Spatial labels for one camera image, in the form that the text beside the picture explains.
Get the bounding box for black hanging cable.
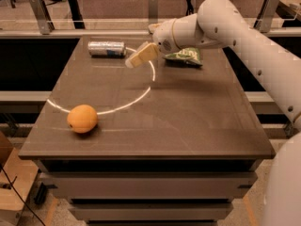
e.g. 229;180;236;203
183;0;196;17

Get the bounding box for middle metal rail bracket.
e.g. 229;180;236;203
148;0;158;33

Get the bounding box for orange fruit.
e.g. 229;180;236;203
67;105;98;134

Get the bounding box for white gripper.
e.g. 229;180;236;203
125;20;176;68

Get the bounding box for grey drawer cabinet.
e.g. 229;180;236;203
20;38;274;226

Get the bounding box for right metal rail bracket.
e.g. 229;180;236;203
257;0;280;33

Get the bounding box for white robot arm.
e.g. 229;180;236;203
126;0;301;226

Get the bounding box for black floor cable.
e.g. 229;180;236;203
0;164;47;226

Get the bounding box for cardboard box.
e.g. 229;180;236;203
0;132;38;226

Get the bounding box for silver red bull can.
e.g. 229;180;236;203
87;40;126;57

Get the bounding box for metal rail bracket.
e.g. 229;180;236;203
148;0;158;33
257;0;280;33
29;0;54;35

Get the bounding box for left metal rail bracket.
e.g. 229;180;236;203
29;0;54;35

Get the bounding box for green chip bag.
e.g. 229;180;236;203
163;47;202;67

